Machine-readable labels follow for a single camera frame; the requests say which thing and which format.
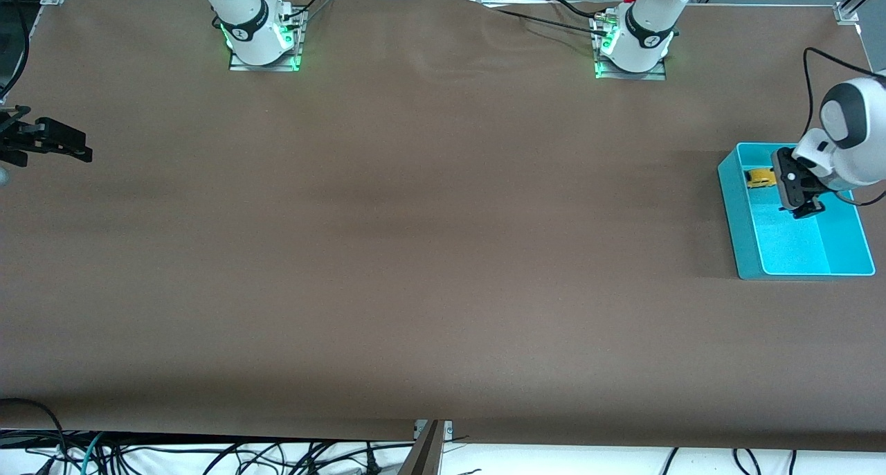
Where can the yellow beetle toy car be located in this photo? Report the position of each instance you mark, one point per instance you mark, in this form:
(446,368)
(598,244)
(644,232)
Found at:
(760,177)

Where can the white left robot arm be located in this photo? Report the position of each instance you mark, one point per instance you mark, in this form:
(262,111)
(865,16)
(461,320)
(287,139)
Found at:
(862,149)

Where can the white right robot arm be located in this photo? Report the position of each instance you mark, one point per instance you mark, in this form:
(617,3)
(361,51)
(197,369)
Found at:
(242,18)

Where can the teal plastic bin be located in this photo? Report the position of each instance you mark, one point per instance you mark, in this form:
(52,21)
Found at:
(796,246)

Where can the brown table cover sheet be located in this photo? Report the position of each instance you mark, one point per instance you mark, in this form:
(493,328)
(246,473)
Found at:
(443,253)

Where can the grey support beam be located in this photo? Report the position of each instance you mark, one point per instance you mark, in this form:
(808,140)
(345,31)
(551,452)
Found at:
(426,454)

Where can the small metal bracket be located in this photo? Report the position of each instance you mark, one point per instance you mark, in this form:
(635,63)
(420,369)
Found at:
(448,430)

